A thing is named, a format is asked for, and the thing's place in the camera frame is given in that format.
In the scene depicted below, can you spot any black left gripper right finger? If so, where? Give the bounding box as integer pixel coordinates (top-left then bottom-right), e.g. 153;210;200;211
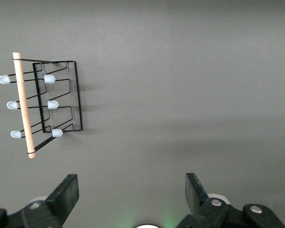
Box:
175;172;285;228

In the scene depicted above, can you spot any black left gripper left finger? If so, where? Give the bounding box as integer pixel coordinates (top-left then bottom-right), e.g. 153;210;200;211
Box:
0;174;80;228

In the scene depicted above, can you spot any black wire cup holder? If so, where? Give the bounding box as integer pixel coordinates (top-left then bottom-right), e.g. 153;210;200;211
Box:
0;52;84;159

